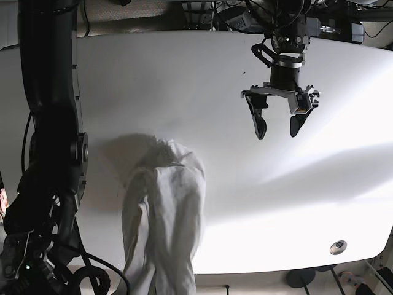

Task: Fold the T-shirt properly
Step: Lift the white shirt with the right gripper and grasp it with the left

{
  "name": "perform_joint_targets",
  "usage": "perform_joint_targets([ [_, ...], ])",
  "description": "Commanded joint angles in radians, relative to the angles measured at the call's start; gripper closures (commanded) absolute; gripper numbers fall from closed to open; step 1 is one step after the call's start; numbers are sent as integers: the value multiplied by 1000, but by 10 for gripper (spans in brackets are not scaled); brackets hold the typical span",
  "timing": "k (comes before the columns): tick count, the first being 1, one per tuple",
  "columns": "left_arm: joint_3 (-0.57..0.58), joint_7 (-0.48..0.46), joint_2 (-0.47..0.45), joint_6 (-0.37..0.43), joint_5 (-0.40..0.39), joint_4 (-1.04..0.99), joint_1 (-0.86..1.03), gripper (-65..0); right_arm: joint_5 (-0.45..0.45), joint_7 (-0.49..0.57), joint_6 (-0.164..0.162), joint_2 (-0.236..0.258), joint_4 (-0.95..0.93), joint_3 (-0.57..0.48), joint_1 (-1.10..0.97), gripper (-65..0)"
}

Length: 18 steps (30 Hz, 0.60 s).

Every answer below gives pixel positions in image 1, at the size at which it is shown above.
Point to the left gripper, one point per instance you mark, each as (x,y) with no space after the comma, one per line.
(256,98)

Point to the white T-shirt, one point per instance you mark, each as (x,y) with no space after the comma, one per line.
(164,187)

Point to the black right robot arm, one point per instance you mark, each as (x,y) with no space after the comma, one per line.
(42,252)

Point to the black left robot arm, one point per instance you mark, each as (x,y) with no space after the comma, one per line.
(283,51)

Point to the grey socket box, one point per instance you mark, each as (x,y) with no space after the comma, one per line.
(238,19)

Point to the grey power adapter box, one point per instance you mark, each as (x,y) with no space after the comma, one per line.
(357,33)

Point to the right table grommet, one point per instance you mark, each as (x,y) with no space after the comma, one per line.
(338,247)

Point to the round black stand base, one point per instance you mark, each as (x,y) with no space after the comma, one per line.
(300,278)

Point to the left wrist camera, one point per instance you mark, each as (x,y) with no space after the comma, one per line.
(303,103)

